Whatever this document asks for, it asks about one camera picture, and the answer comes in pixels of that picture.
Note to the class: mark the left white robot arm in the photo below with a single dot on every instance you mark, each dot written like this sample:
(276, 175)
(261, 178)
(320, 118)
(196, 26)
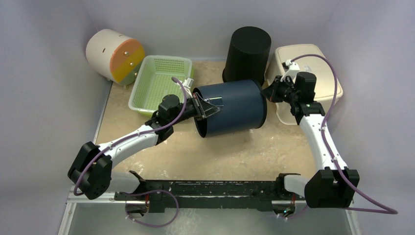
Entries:
(91, 171)

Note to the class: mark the large black plastic bin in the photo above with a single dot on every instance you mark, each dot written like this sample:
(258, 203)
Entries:
(248, 55)

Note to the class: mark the white drum with coloured drawers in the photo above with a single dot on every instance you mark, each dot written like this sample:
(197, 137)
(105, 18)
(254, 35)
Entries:
(115, 56)

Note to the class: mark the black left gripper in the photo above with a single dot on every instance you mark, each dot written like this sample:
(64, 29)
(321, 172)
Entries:
(203, 110)

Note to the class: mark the aluminium frame rail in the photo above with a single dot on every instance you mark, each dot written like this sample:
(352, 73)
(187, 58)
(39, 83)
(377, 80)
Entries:
(349, 210)

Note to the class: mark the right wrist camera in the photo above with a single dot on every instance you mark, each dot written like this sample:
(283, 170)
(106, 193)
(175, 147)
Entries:
(291, 70)

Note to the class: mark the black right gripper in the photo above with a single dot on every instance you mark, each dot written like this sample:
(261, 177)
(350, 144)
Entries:
(272, 92)

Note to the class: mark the green and white tray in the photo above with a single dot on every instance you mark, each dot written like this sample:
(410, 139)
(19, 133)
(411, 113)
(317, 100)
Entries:
(154, 82)

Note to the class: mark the dark blue bin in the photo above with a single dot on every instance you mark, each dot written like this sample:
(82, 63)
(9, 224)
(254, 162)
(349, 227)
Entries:
(243, 107)

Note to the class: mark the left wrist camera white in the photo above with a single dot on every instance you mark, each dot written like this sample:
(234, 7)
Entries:
(187, 84)

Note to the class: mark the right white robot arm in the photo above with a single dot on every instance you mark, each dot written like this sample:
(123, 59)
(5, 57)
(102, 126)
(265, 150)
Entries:
(332, 184)

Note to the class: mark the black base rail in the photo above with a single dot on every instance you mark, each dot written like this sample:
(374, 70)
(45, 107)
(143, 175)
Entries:
(263, 196)

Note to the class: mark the cream perforated plastic basket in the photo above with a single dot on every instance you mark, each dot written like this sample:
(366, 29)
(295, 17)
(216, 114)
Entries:
(305, 66)

